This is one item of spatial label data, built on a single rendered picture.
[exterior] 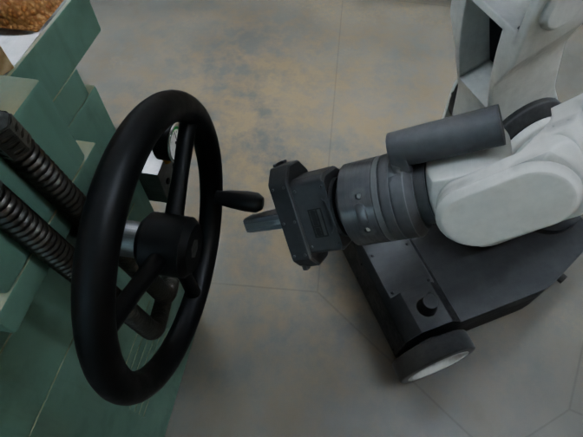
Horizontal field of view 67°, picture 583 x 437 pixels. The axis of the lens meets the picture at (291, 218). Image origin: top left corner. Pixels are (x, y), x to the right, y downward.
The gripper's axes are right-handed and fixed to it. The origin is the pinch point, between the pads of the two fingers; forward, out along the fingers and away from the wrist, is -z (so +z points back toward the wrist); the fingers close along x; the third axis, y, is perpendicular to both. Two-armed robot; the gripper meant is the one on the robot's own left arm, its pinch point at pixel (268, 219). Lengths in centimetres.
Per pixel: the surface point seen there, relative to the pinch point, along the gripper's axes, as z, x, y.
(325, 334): -29, -48, -51
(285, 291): -40, -37, -56
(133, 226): -5.3, 5.5, 14.2
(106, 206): 4.0, 9.0, 23.3
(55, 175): -3.6, 12.0, 20.6
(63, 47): -15.4, 25.6, 5.2
